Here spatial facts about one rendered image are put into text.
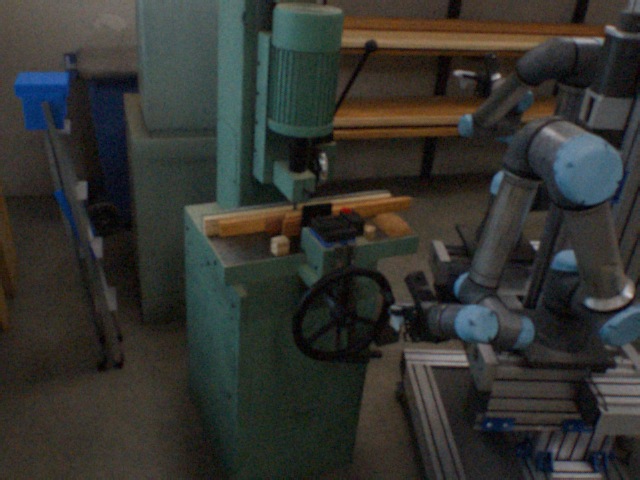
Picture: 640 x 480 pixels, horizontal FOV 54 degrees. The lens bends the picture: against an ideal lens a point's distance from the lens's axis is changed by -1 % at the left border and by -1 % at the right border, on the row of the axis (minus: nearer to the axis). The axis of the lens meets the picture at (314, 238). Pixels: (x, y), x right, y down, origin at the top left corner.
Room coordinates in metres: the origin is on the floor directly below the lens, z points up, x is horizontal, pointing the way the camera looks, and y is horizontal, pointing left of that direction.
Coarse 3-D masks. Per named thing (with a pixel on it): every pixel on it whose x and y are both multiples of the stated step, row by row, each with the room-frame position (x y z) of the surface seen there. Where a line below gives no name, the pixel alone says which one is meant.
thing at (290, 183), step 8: (280, 160) 1.69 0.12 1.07; (288, 160) 1.70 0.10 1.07; (280, 168) 1.65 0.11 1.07; (280, 176) 1.64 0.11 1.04; (288, 176) 1.59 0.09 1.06; (296, 176) 1.59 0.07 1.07; (304, 176) 1.59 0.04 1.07; (312, 176) 1.60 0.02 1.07; (280, 184) 1.64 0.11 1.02; (288, 184) 1.59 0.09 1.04; (296, 184) 1.57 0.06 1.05; (304, 184) 1.58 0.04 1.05; (312, 184) 1.59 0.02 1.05; (288, 192) 1.59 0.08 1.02; (296, 192) 1.57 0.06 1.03; (304, 192) 1.58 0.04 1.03; (296, 200) 1.57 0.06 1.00
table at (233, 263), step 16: (368, 224) 1.67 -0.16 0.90; (208, 240) 1.49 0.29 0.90; (224, 240) 1.50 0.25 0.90; (240, 240) 1.50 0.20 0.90; (256, 240) 1.51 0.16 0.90; (384, 240) 1.58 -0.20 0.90; (400, 240) 1.60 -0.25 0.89; (416, 240) 1.63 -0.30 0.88; (208, 256) 1.48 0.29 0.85; (224, 256) 1.41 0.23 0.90; (240, 256) 1.42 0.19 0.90; (256, 256) 1.43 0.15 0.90; (272, 256) 1.43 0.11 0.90; (288, 256) 1.44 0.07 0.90; (304, 256) 1.46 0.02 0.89; (384, 256) 1.58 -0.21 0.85; (224, 272) 1.36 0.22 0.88; (240, 272) 1.38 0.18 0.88; (256, 272) 1.40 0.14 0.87; (272, 272) 1.42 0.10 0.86; (288, 272) 1.44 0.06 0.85; (304, 272) 1.42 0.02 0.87
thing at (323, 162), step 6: (312, 150) 1.80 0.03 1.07; (318, 150) 1.78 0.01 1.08; (312, 156) 1.81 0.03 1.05; (318, 156) 1.77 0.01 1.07; (324, 156) 1.77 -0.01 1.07; (312, 162) 1.79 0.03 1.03; (318, 162) 1.77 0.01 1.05; (324, 162) 1.75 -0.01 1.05; (312, 168) 1.79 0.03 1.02; (318, 168) 1.76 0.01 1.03; (324, 168) 1.75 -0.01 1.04; (318, 174) 1.76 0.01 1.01; (324, 174) 1.74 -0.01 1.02; (318, 180) 1.75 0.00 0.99; (324, 180) 1.75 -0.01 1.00; (318, 186) 1.77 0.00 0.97
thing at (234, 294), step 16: (192, 208) 1.87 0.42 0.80; (208, 208) 1.89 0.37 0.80; (192, 224) 1.79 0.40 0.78; (192, 240) 1.80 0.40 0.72; (224, 288) 1.49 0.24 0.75; (240, 288) 1.42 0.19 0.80; (288, 288) 1.44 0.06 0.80; (304, 288) 1.47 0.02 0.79; (368, 288) 1.56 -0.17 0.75; (240, 304) 1.38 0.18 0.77; (256, 304) 1.40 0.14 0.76; (272, 304) 1.42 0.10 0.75; (288, 304) 1.45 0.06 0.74; (320, 304) 1.49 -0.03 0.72; (240, 320) 1.38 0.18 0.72
